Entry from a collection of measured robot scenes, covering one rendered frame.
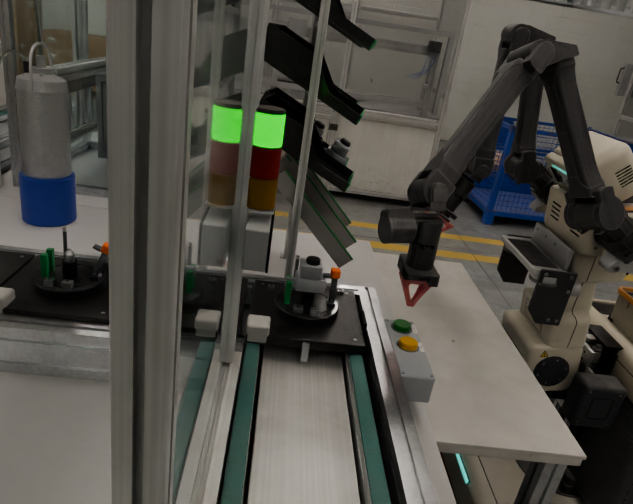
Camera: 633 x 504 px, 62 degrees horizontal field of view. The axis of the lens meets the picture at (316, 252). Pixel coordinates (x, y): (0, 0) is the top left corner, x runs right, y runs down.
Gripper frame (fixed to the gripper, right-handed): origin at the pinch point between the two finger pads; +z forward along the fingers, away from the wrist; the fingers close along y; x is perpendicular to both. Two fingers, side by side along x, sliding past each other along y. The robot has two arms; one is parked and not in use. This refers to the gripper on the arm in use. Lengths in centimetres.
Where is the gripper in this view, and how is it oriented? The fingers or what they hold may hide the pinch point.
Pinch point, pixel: (410, 302)
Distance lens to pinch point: 115.6
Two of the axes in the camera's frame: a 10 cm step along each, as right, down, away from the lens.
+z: -1.2, 9.1, 4.0
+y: 0.5, 4.1, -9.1
